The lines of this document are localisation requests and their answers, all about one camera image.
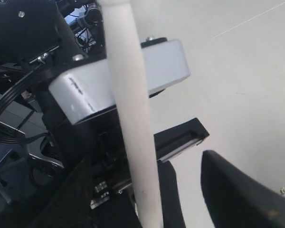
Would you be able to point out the white drumstick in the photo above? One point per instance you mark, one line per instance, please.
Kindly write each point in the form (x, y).
(124, 56)

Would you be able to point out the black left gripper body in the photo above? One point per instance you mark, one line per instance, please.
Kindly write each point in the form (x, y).
(98, 192)

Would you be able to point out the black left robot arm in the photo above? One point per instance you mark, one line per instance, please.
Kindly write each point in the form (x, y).
(66, 31)

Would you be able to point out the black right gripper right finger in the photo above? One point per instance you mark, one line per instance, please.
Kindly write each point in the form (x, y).
(235, 200)

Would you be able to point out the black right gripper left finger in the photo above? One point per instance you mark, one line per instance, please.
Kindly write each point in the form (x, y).
(171, 206)

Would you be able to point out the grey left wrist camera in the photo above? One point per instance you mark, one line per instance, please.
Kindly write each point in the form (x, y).
(87, 91)

